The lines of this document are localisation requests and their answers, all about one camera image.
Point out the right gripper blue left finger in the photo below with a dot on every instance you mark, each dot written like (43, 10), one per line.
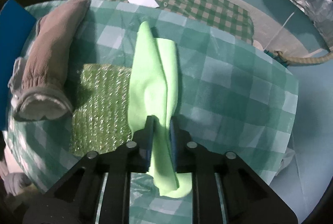
(149, 129)

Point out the light green cloth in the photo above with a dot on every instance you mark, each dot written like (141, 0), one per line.
(153, 91)

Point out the blue cardboard box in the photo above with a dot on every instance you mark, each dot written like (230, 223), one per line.
(16, 25)

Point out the grey fleece mitten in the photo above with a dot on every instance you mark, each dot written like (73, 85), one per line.
(43, 96)

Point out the green sparkly knitted cloth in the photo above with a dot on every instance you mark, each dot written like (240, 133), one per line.
(100, 118)

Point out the green checkered tablecloth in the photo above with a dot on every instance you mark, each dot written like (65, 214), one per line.
(233, 97)

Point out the grey sock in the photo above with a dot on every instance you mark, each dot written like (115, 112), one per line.
(15, 82)

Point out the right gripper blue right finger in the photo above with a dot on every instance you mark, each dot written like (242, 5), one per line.
(173, 142)

